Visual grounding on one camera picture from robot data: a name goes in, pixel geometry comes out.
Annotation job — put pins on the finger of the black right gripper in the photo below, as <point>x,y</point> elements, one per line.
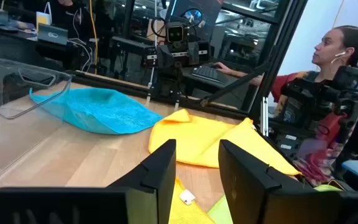
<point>193,53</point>
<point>166,56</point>

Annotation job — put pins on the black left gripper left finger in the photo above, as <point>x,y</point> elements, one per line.
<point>154,186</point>

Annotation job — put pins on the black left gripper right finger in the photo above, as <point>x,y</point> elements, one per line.
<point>250,193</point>

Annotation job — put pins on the yellow-orange microfiber towel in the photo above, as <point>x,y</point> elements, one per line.
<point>185,214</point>
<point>197,140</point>

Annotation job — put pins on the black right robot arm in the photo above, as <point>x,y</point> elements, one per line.
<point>172,81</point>

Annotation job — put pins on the turquoise microfiber towel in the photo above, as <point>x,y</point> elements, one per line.
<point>104,109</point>

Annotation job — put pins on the person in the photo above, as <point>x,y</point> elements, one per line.
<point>331,53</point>
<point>70,18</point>

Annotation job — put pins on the grey box with logo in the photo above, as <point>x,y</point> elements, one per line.
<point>53,34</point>

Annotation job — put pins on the yellow paper bag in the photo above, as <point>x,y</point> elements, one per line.
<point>43,18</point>

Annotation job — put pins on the white earphone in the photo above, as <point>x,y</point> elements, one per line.
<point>340,54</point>

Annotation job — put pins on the clear plastic bin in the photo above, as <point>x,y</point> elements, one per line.
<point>11,81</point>

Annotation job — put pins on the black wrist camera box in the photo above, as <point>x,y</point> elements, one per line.
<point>175,32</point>

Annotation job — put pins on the silver metal bracket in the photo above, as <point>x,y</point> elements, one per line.
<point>264,118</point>

